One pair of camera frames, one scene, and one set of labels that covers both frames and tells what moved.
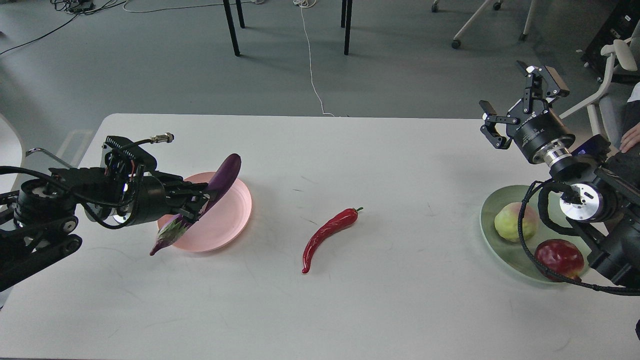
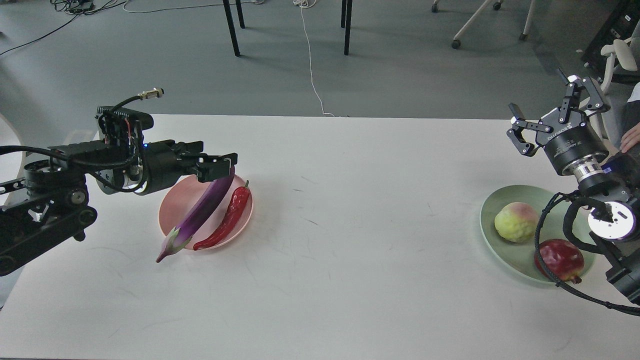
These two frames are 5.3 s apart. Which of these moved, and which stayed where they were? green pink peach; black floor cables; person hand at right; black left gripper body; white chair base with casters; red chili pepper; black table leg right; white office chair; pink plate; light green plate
Moved: black left gripper body; red chili pepper
Stayed: pink plate; green pink peach; white office chair; person hand at right; black floor cables; black table leg right; white chair base with casters; light green plate
